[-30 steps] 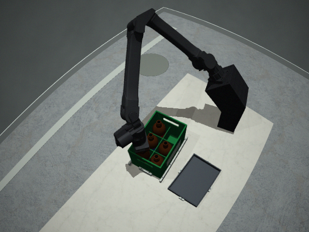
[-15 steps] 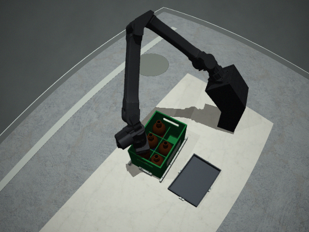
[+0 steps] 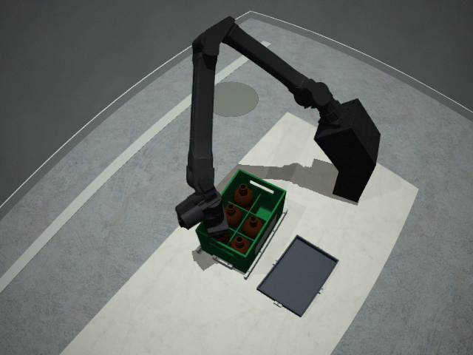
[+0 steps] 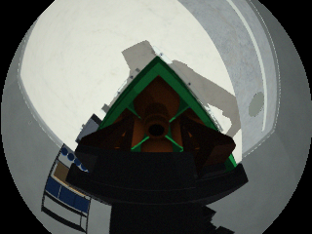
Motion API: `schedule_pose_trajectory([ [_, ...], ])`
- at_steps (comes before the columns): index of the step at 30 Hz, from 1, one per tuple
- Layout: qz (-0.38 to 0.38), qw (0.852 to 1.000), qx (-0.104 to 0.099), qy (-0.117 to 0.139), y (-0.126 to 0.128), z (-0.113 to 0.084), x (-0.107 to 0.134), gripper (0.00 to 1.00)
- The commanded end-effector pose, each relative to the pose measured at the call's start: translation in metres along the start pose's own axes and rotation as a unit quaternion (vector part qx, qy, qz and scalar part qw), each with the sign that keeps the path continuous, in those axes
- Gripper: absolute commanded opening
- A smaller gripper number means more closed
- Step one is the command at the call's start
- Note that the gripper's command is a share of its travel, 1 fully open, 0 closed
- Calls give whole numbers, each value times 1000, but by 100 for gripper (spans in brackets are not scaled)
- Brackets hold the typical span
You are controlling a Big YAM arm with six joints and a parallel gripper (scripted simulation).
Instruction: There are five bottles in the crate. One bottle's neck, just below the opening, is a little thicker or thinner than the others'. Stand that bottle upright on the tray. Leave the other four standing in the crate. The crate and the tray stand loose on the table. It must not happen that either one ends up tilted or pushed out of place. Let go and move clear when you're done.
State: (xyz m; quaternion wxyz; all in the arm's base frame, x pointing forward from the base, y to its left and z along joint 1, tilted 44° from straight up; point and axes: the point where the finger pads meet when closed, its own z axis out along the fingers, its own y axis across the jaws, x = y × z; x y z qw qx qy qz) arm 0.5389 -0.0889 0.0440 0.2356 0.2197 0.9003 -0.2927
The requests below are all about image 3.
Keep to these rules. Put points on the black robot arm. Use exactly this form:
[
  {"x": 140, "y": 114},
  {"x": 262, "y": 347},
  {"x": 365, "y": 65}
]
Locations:
[{"x": 200, "y": 171}]

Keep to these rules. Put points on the green crate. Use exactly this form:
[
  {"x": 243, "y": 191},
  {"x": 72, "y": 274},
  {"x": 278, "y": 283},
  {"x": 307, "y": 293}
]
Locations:
[{"x": 263, "y": 206}]

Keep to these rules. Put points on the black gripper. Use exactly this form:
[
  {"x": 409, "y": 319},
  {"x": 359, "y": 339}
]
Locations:
[{"x": 222, "y": 225}]

